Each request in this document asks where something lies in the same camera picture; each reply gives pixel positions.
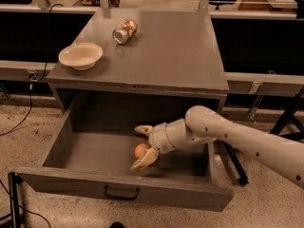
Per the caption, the black stand left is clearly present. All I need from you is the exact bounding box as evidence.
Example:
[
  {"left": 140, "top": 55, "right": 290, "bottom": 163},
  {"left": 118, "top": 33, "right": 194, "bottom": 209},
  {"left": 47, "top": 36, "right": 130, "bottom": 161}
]
[{"left": 0, "top": 172, "right": 21, "bottom": 228}]

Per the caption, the black cable on floor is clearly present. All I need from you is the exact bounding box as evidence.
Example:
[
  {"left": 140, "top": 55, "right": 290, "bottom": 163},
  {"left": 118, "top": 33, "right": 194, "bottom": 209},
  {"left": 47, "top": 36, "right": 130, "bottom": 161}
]
[{"left": 0, "top": 3, "right": 65, "bottom": 138}]

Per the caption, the orange fruit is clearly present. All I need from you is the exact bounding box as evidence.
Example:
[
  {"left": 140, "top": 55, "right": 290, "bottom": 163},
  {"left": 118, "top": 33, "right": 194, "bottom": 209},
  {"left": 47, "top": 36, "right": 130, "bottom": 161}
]
[{"left": 134, "top": 143, "right": 150, "bottom": 159}]

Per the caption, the crushed metal can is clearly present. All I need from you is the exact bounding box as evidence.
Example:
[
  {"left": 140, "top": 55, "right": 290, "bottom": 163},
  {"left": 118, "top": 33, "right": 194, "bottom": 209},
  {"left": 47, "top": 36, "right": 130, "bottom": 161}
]
[{"left": 112, "top": 19, "right": 138, "bottom": 45}]

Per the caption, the grey counter rail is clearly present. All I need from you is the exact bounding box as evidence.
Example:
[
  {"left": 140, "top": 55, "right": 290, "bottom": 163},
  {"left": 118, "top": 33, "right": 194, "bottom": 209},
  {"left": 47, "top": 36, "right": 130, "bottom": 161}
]
[{"left": 0, "top": 6, "right": 304, "bottom": 96}]

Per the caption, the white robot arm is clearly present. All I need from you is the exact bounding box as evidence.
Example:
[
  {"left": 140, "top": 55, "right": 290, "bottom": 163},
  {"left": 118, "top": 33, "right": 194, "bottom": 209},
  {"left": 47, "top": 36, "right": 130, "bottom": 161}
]
[{"left": 131, "top": 105, "right": 304, "bottom": 188}]

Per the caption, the black drawer handle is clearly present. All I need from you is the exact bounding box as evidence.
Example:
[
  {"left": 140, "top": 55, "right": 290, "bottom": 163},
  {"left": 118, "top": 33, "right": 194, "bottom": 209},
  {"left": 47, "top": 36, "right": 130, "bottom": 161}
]
[{"left": 104, "top": 185, "right": 140, "bottom": 201}]

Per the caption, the black stand legs right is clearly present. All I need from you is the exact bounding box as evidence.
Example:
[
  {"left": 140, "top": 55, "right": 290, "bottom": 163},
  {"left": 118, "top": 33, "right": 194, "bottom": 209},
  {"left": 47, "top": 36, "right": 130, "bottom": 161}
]
[{"left": 223, "top": 88, "right": 304, "bottom": 188}]

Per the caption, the grey cabinet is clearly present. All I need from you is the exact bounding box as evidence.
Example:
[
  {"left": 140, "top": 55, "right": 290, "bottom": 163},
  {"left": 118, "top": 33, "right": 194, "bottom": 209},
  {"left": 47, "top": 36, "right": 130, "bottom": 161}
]
[{"left": 47, "top": 9, "right": 229, "bottom": 112}]

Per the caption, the open grey top drawer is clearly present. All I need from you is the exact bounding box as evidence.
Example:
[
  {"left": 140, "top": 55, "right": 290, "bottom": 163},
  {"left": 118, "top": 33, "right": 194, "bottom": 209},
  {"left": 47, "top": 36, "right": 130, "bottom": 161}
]
[{"left": 13, "top": 90, "right": 236, "bottom": 213}]

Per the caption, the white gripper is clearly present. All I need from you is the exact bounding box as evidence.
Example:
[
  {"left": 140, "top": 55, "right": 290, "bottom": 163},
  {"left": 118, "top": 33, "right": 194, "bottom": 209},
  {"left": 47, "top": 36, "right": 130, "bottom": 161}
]
[{"left": 130, "top": 123, "right": 175, "bottom": 171}]

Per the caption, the white bowl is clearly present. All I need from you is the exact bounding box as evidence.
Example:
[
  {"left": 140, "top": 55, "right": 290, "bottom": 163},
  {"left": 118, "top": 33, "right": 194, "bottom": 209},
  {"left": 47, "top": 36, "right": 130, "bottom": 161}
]
[{"left": 58, "top": 43, "right": 104, "bottom": 70}]

